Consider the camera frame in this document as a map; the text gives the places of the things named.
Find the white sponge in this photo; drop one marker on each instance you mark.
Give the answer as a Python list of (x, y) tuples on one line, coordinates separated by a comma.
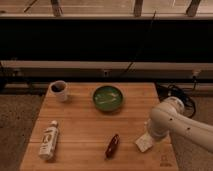
[(144, 142)]

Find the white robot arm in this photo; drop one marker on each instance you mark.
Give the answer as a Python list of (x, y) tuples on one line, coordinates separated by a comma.
[(167, 117)]

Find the green bowl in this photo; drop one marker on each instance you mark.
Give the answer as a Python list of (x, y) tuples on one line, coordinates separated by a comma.
[(107, 98)]

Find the white cup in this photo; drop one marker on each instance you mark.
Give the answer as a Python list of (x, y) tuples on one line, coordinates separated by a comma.
[(59, 89)]

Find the white plastic bottle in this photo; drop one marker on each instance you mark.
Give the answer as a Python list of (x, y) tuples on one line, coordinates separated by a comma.
[(48, 145)]

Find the wall power outlet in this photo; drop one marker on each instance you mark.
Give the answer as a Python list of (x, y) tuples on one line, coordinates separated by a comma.
[(106, 73)]

